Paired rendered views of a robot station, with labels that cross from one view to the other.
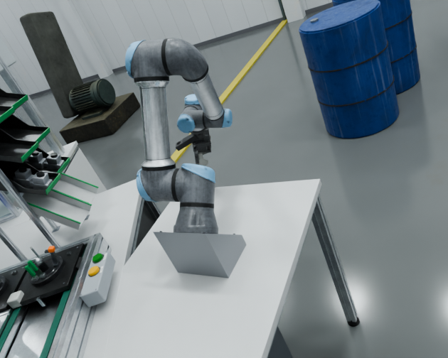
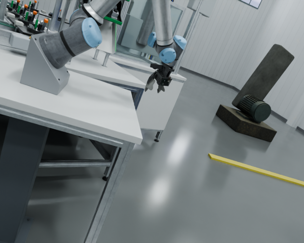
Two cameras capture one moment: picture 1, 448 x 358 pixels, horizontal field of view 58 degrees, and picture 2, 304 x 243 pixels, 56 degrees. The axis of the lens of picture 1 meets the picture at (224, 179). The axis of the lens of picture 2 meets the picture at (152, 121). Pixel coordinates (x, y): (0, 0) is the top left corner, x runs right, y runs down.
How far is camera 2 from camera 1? 1.23 m
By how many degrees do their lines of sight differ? 38
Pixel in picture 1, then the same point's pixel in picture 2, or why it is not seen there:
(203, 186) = (75, 30)
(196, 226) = (44, 38)
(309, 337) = not seen: outside the picture
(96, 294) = (12, 38)
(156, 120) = not seen: outside the picture
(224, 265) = (24, 72)
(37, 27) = (275, 54)
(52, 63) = (259, 75)
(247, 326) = not seen: outside the picture
